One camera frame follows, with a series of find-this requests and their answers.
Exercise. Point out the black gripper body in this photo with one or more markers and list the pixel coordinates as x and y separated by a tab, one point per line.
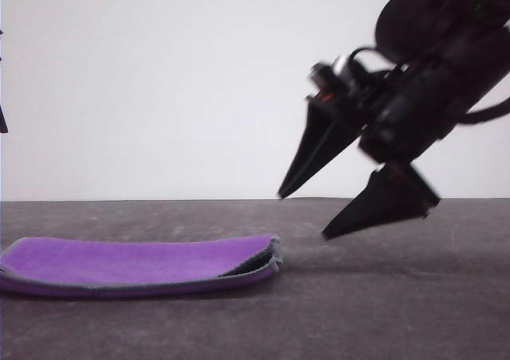
402	113

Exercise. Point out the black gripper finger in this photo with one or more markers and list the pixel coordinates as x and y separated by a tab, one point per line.
322	137
2	123
390	200

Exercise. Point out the purple towel with grey hem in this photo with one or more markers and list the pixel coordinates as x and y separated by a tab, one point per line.
119	256

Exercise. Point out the grey table cloth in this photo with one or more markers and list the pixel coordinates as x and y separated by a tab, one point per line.
358	296

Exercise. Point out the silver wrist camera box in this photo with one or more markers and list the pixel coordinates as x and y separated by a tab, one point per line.
338	71

